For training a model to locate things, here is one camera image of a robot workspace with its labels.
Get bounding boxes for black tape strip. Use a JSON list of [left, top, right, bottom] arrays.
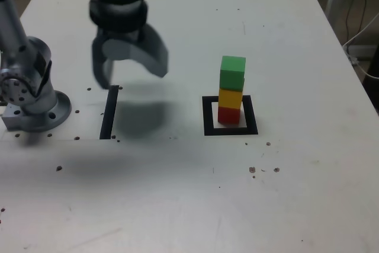
[[99, 85, 120, 140]]

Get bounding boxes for yellow cube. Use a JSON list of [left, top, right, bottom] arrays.
[[217, 87, 243, 110]]

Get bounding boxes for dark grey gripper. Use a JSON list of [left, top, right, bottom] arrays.
[[91, 24, 170, 90]]

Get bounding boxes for green cube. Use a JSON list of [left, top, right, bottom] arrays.
[[219, 55, 246, 92]]

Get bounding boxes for white cable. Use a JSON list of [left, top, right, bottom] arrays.
[[342, 12, 379, 79]]

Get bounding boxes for black tape square outline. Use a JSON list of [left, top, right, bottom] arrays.
[[201, 95, 259, 137]]

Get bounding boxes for red cube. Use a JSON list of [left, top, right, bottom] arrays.
[[217, 106, 241, 125]]

